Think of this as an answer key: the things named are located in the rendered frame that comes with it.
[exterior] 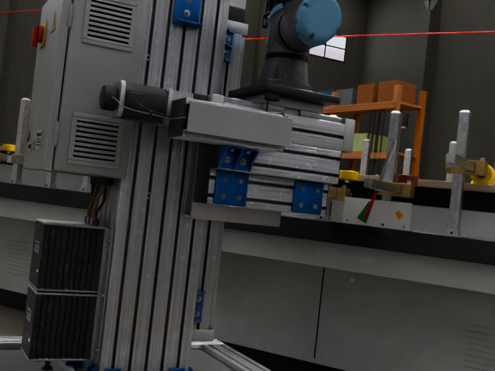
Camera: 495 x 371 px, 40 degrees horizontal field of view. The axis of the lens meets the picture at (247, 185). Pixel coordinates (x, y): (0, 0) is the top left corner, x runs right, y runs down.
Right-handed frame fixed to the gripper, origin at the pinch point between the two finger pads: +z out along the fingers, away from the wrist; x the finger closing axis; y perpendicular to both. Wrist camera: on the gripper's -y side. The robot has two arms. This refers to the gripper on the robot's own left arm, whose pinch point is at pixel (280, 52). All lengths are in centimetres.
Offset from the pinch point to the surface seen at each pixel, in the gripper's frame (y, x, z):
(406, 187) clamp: -41, 32, 46
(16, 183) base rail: 70, -141, 62
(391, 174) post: -38, 26, 42
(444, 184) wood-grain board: -61, 29, 43
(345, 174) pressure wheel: -34, 3, 42
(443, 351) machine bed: -68, 31, 106
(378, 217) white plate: -36, 24, 58
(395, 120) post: -38, 25, 22
